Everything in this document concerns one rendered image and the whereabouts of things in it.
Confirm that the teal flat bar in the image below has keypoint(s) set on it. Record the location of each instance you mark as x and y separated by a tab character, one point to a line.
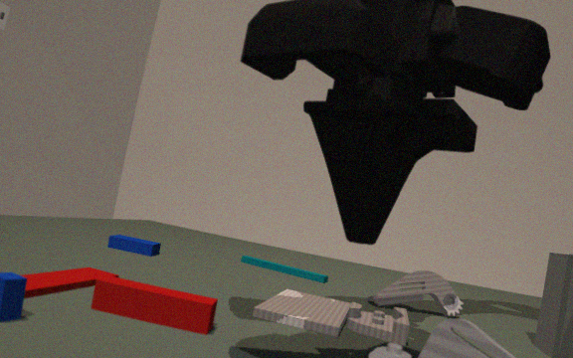
290	270

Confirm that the red flat bar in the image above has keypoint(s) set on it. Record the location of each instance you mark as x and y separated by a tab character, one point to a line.
63	280

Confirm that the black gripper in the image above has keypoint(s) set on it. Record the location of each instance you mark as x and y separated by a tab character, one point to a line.
374	124

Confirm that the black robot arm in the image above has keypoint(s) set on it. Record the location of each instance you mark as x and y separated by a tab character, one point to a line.
489	53

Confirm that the red rectangular block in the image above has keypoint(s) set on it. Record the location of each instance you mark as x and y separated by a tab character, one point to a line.
154	304

